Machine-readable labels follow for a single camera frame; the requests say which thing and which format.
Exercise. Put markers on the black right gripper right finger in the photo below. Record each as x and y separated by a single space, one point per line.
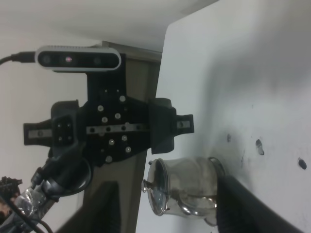
239 211

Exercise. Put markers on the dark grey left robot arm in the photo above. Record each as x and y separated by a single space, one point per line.
59 177

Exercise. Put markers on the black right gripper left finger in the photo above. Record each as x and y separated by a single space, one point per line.
99 214

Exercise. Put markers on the stainless steel teapot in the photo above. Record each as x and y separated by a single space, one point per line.
184 187

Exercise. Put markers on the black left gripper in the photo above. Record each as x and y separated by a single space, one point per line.
110 126

